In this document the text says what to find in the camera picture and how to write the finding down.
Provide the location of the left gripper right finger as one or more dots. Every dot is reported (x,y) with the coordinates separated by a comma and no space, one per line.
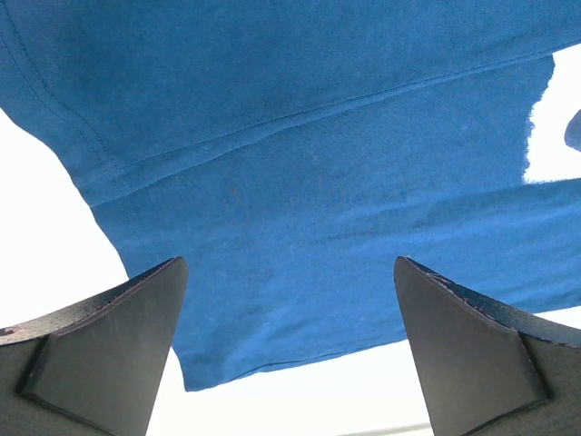
(484,367)

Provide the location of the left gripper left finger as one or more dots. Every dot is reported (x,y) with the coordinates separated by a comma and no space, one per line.
(95,366)

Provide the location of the blue t-shirt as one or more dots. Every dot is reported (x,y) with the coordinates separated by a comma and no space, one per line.
(291,151)

